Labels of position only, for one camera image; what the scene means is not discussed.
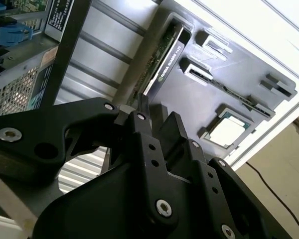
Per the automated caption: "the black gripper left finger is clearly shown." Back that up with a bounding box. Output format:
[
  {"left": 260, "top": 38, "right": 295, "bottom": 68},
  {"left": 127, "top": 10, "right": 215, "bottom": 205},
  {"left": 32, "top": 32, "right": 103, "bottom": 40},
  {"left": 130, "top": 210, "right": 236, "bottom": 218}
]
[{"left": 0, "top": 94, "right": 180, "bottom": 225}]

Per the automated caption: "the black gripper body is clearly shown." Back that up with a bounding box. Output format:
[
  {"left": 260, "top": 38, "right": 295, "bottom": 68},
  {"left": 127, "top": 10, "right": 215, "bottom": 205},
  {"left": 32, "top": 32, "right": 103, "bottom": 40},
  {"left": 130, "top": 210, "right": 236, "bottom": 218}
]
[{"left": 32, "top": 163, "right": 216, "bottom": 239}]

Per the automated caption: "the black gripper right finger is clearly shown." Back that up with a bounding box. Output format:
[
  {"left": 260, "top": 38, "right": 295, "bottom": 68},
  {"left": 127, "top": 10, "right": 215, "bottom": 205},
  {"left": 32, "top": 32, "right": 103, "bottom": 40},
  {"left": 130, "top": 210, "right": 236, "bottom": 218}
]
[{"left": 158, "top": 111, "right": 293, "bottom": 239}]

